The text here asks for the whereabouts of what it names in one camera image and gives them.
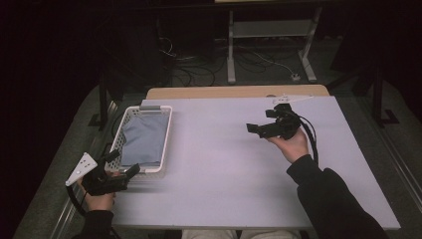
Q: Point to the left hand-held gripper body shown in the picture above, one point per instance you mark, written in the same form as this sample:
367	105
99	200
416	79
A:
103	184

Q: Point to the light blue knit garment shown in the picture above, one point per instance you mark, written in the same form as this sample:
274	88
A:
144	139

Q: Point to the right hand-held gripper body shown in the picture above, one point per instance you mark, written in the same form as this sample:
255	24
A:
285	127

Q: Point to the person's right hand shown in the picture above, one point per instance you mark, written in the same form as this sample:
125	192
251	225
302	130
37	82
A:
295	147

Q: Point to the grey metal stand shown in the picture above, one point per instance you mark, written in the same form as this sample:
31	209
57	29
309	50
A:
265	29

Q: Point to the black floor stand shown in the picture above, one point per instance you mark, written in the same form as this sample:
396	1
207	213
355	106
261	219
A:
378	99
103	99

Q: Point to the white perforated plastic basket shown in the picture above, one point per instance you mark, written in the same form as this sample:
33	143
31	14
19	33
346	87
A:
166	139

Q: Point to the person's left hand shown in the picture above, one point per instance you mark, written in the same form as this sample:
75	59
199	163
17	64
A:
98	202

